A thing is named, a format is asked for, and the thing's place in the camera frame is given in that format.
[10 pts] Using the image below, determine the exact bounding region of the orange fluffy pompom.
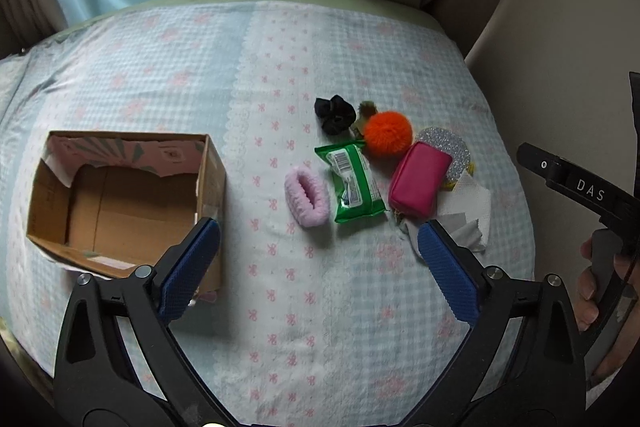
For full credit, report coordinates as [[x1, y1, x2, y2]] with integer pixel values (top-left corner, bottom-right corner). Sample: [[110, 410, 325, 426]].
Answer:
[[363, 112, 413, 159]]

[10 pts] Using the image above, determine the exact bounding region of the silver glitter oval pad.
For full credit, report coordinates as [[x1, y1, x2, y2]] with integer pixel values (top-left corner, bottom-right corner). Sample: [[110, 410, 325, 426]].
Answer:
[[416, 127, 475, 191]]

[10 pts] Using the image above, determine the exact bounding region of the cardboard box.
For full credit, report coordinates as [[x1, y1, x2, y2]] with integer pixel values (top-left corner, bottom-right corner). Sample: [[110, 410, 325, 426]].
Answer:
[[26, 130, 226, 277]]

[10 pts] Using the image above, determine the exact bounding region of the patterned bed sheet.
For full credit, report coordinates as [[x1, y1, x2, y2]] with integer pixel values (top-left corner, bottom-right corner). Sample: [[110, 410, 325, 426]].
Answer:
[[1, 0, 535, 426]]

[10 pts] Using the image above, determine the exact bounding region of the olive green plush piece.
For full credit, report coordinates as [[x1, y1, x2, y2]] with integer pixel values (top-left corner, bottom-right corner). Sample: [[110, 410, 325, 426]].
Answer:
[[350, 101, 378, 140]]

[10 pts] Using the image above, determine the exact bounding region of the white tissue paper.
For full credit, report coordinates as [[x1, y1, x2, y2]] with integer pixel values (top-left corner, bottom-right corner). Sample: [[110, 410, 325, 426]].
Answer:
[[392, 170, 491, 254]]

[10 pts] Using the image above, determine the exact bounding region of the green wet wipes pack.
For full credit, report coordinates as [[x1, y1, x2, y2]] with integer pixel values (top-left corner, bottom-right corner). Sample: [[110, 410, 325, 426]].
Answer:
[[314, 140, 386, 225]]

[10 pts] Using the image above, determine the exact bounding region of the pink fluffy scrunchie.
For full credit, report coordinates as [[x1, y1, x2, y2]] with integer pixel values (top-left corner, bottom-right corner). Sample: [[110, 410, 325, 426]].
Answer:
[[284, 166, 330, 229]]

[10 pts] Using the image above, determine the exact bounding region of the magenta pouch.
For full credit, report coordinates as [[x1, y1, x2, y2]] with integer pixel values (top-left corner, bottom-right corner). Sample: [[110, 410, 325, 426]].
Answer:
[[388, 142, 452, 220]]

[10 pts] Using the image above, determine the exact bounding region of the black scrunchie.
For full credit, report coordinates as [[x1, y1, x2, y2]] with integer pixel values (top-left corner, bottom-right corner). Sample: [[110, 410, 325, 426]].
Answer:
[[314, 94, 357, 136]]

